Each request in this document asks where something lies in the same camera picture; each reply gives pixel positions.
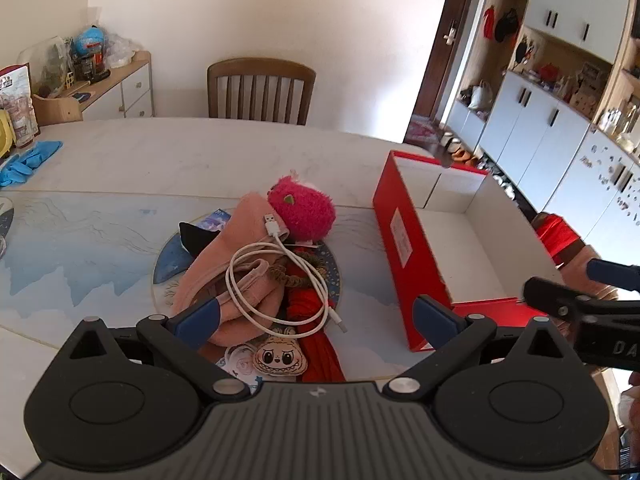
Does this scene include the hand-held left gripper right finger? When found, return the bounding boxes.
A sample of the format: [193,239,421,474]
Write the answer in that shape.
[382,294,577,402]

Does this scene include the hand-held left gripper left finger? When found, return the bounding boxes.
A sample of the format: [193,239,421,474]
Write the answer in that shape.
[64,296,252,402]

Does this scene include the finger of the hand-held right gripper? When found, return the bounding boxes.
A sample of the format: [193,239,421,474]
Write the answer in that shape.
[522,276,608,322]
[586,258,640,292]

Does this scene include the pink fleece cloth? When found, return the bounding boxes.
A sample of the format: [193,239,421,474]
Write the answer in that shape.
[172,192,290,347]

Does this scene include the clear cartoon sticker sheet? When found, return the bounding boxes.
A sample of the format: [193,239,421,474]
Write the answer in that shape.
[220,342,264,392]

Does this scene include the black dotted sock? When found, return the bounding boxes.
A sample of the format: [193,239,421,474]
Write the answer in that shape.
[179,222,222,257]

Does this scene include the monster face plush pendant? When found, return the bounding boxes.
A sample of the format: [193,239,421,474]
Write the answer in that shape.
[250,337,309,377]

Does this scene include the red cardboard box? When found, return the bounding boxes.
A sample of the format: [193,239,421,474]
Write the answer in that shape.
[372,150,551,354]

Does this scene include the red cloth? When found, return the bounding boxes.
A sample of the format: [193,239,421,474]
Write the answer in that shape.
[287,272,347,384]

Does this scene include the white usb cable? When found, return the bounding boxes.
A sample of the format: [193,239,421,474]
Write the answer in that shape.
[225,212,349,341]

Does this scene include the pink plush toy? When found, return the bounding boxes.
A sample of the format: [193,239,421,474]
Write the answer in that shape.
[267,172,337,242]

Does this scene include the pink towel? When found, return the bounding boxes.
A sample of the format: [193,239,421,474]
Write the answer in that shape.
[554,249,622,302]

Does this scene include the wooden chair with draped cloths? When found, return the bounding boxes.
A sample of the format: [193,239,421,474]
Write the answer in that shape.
[530,212,622,306]

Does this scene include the red garment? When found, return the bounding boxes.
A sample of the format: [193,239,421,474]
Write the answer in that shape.
[534,213,582,267]

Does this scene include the round blue placemat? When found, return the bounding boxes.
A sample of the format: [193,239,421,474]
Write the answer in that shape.
[150,207,347,322]

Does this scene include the cluster of cabinet magnets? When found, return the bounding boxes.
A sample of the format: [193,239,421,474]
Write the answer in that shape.
[580,142,640,222]

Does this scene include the blue printed card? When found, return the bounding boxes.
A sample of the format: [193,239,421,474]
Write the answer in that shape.
[197,208,232,234]

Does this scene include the printed mountain table mat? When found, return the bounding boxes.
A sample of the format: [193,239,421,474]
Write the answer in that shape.
[0,190,501,386]

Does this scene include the white lower cabinet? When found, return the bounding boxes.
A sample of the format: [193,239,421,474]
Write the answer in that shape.
[445,70,640,267]

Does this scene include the white cabinet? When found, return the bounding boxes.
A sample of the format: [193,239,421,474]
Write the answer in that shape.
[445,70,640,267]
[492,0,637,64]

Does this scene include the group of glass jars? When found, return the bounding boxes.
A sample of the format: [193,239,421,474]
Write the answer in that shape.
[597,100,640,154]

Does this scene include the row of shoes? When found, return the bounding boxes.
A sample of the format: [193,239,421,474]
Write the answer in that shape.
[440,132,517,197]

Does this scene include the pink patterned rug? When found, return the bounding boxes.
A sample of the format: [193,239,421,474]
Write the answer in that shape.
[406,115,444,144]

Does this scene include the white tote bag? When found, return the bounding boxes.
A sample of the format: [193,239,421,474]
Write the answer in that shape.
[467,80,494,111]

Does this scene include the blue rubber gloves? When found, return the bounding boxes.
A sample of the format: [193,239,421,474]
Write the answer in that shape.
[0,140,64,189]

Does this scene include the wooden sideboard with white drawers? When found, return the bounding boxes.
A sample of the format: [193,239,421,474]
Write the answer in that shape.
[32,50,156,126]

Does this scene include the dark brown door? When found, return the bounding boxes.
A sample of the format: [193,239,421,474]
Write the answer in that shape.
[412,0,485,122]

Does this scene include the wooden slat-back chair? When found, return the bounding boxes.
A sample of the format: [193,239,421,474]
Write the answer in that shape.
[206,57,317,126]

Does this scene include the yellow object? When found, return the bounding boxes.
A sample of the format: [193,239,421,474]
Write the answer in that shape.
[0,109,14,159]

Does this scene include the white upper cabinet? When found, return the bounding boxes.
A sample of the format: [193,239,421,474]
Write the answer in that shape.
[492,0,637,64]

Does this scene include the black glass jug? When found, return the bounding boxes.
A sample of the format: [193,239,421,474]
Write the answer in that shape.
[75,52,109,82]

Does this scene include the clear plastic bag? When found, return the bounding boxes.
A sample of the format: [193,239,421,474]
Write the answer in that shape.
[104,32,137,69]

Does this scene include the printed snack bag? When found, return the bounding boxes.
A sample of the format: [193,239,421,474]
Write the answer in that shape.
[0,62,42,149]

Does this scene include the blue globe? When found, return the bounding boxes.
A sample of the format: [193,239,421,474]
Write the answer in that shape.
[75,25,107,56]

